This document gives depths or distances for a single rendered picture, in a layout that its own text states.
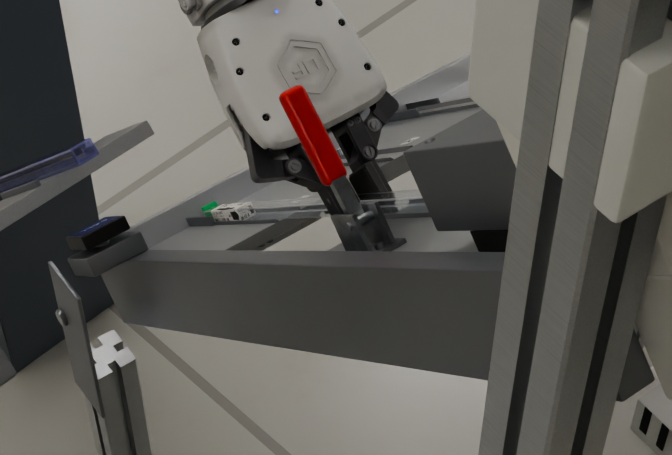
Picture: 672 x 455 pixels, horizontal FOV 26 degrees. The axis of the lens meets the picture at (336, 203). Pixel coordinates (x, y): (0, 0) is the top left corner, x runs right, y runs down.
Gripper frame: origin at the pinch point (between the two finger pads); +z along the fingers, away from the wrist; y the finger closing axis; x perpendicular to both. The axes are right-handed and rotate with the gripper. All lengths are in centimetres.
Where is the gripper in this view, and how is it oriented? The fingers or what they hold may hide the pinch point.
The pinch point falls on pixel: (360, 200)
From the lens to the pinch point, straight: 98.6
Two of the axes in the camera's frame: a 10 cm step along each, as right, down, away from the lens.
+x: -3.3, 2.2, 9.2
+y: 8.1, -4.4, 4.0
